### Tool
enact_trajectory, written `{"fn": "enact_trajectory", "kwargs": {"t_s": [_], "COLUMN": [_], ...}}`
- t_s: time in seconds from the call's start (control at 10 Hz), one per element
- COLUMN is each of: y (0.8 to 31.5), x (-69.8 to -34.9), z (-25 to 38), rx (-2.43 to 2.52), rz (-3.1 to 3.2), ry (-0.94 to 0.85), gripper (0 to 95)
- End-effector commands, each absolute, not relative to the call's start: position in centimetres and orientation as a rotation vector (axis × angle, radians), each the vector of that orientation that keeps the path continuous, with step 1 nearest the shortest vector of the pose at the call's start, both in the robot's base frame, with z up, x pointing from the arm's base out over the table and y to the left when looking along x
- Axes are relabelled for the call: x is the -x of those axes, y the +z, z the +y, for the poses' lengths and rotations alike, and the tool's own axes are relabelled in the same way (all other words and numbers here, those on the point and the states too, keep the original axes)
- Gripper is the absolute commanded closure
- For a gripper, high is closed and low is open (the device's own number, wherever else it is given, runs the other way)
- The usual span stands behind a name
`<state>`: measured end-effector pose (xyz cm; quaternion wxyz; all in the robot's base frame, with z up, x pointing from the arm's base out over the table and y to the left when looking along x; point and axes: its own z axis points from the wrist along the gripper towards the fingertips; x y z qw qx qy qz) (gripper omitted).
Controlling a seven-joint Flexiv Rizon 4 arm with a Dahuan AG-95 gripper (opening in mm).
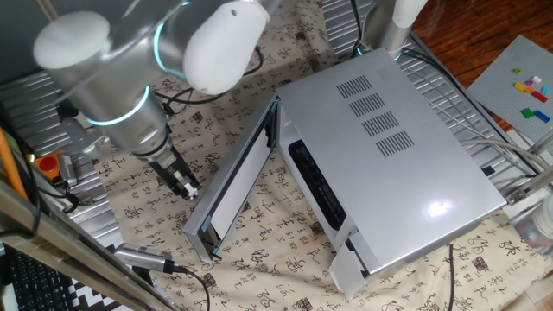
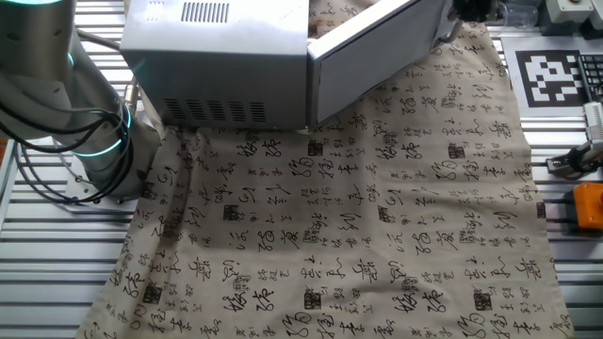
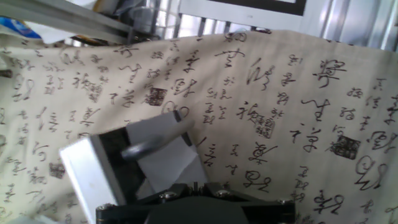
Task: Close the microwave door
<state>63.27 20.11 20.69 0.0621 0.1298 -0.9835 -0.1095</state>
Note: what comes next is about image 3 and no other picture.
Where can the aluminium frame beam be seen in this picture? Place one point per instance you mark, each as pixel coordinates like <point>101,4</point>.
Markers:
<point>62,15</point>

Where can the blue printed packet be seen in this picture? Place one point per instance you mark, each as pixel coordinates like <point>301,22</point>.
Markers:
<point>17,28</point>

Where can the beige calligraphy tablecloth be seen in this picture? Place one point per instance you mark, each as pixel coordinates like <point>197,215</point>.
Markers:
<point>248,93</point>

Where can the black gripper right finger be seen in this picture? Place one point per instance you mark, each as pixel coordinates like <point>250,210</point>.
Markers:
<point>267,208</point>

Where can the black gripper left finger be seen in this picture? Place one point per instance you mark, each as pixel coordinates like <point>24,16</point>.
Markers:
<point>124,211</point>

